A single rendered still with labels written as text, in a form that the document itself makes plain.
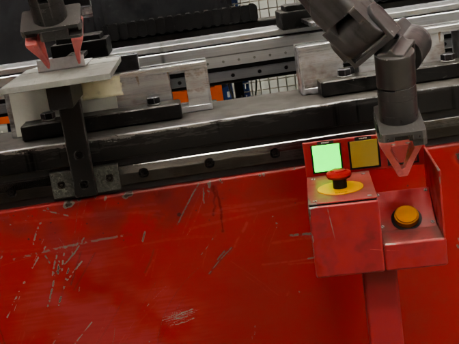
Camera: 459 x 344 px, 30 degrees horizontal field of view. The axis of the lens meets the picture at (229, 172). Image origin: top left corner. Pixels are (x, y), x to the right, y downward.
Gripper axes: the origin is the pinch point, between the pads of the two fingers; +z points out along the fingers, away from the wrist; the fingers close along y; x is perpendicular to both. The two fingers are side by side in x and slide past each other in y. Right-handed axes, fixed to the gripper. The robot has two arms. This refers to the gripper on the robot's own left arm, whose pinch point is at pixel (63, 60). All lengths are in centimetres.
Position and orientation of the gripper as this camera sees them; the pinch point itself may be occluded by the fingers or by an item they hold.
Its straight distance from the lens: 156.3
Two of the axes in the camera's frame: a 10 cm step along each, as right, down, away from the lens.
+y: -9.9, 1.6, -0.2
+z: 1.0, 7.2, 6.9
